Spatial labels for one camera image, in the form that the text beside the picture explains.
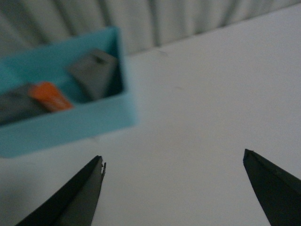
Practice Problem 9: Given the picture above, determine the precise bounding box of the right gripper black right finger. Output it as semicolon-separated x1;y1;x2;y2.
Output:
243;149;301;226

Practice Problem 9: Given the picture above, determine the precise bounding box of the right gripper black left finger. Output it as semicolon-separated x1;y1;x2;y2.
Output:
17;155;106;226

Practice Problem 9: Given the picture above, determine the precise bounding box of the gray cube with round hole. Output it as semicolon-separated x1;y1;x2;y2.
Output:
0;83;49;126

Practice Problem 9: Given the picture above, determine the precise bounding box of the orange cylinder part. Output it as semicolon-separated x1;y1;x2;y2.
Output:
28;81;73;112

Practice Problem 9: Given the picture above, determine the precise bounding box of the gray cube with rectangular slot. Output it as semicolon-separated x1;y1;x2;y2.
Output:
67;48;118;100

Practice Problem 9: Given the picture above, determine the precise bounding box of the blue plastic box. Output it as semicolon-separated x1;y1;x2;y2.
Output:
0;27;137;158

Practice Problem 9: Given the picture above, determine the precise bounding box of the white curtain backdrop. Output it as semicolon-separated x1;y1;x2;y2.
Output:
0;0;296;57

